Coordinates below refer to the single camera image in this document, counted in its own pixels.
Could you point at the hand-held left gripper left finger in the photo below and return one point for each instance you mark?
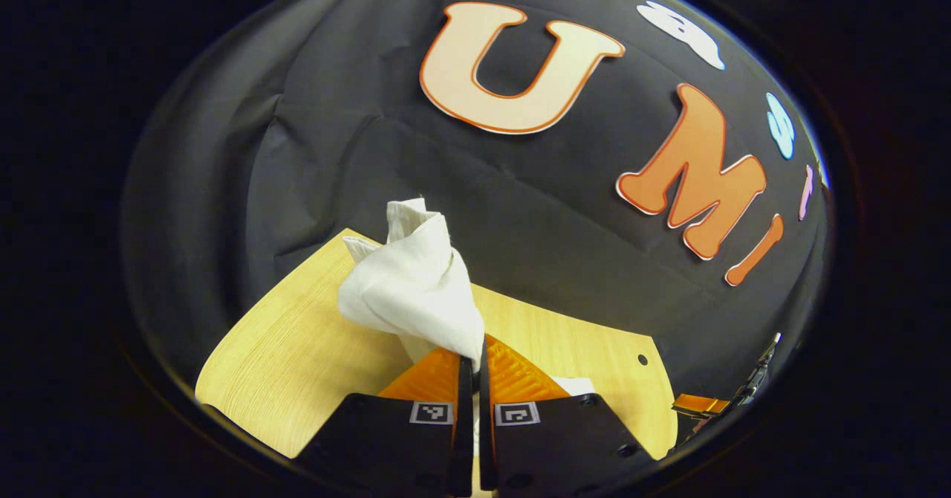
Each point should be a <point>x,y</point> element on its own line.
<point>465,424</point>

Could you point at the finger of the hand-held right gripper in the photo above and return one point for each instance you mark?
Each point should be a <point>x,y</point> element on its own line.
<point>702,405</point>

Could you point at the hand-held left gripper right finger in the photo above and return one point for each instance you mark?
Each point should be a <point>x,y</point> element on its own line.
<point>485,424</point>

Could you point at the white jeans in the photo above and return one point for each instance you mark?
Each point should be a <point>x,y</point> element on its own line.
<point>416,290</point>

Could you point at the black backdrop cloth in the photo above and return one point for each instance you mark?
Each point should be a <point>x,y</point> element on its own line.
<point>371,111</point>

